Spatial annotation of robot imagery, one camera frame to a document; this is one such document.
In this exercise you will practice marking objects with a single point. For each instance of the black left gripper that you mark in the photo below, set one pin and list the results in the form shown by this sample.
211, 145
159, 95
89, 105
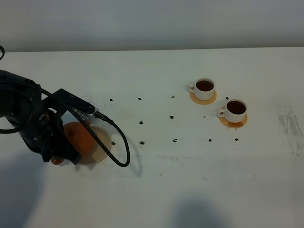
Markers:
44, 134

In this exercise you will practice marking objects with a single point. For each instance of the brown clay teapot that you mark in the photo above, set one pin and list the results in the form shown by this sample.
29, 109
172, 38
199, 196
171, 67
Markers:
81, 141

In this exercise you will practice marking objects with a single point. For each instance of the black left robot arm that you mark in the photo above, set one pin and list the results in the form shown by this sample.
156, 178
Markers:
18, 96

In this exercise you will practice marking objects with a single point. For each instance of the far orange cup coaster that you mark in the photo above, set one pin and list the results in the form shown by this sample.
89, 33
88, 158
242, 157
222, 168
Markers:
204, 102

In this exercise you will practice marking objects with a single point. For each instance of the orange cup coaster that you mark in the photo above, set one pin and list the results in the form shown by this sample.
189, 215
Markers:
233, 125
204, 102

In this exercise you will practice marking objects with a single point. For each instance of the far white teacup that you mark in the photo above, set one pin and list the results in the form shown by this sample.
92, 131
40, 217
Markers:
203, 89

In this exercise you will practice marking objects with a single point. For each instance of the white teacup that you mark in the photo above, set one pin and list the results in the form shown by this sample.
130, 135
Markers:
203, 89
234, 111

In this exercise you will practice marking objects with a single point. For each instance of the near orange cup coaster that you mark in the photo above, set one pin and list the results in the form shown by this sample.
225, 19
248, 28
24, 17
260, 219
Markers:
233, 125

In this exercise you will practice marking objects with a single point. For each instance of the near white teacup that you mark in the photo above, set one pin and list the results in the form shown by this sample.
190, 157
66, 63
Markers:
234, 111

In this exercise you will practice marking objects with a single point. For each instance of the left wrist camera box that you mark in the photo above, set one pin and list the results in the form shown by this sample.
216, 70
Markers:
83, 108

